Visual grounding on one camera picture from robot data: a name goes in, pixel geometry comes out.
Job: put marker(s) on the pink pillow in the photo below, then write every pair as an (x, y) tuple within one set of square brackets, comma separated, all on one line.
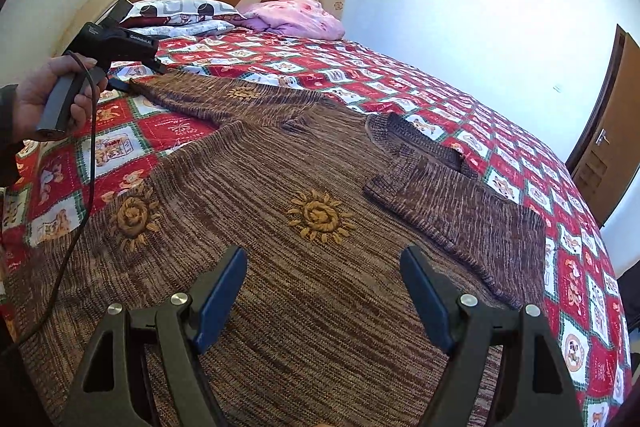
[(295, 19)]

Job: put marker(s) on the brown wooden door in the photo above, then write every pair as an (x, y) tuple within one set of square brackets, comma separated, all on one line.
[(617, 147)]

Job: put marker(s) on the brown knit sweater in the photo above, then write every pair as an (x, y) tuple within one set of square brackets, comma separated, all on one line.
[(280, 287)]

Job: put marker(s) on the white floral pillow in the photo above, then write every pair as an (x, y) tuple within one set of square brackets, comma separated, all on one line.
[(200, 28)]

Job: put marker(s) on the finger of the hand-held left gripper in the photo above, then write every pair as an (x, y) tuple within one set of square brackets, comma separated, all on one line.
[(157, 66), (120, 85)]

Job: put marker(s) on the white patterned pillow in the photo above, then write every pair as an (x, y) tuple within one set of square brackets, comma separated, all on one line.
[(175, 6)]

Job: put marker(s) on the person's left hand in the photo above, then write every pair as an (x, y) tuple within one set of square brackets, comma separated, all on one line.
[(35, 97)]

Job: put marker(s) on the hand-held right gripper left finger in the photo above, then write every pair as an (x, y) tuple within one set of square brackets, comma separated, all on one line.
[(220, 302)]

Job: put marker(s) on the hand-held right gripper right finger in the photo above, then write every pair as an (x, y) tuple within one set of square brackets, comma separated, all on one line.
[(425, 297)]

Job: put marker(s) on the red checkered printed bedspread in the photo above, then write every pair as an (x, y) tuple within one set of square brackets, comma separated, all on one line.
[(350, 72)]

